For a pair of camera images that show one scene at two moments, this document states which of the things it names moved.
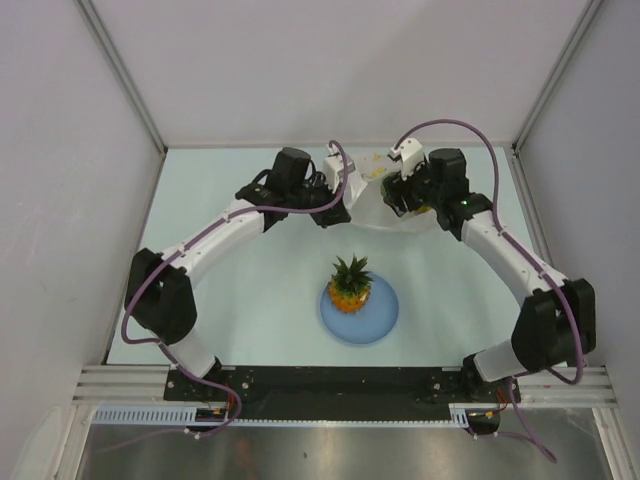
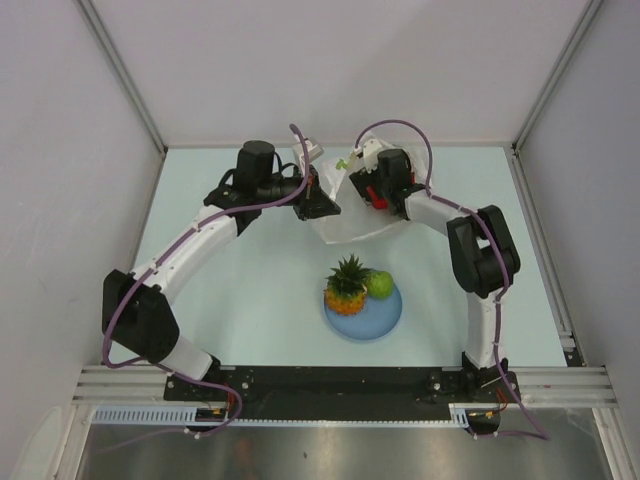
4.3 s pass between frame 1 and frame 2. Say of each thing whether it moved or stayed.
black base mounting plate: stayed
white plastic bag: moved
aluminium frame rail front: stayed
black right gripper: moved
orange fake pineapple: stayed
